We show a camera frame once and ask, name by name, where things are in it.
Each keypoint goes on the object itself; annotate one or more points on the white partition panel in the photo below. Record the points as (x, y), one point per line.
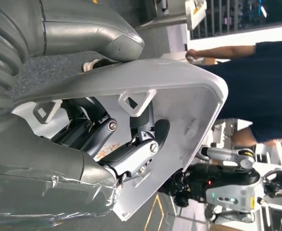
(239, 36)

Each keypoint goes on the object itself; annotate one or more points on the person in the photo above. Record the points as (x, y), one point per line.
(264, 95)

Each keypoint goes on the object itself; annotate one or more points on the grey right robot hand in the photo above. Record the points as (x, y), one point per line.
(35, 178)

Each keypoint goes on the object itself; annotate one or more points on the black white humanoid robot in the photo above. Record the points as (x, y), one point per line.
(227, 191)

